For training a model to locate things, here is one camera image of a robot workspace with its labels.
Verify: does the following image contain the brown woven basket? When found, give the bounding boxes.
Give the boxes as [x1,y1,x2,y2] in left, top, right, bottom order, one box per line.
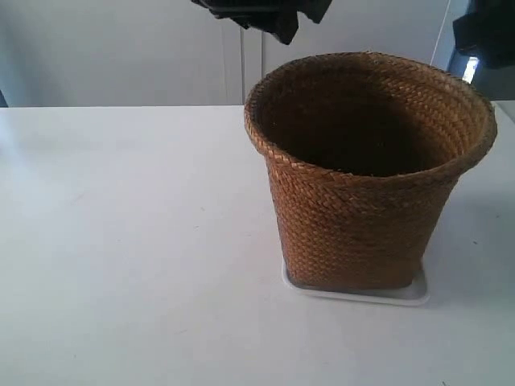
[244,52,497,291]

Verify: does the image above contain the white plastic tray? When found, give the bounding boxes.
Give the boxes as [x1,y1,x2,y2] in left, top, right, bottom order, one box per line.
[282,262,430,307]

